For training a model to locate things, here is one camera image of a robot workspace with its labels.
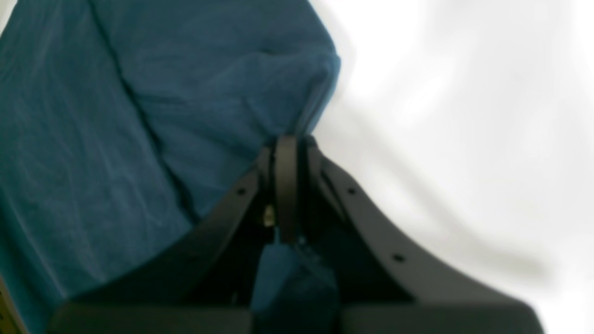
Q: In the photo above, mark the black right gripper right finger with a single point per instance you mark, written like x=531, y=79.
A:
x=389, y=284

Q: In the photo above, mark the dark navy T-shirt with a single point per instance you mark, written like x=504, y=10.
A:
x=123, y=122

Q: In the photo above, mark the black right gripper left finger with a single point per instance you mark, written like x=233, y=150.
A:
x=203, y=283

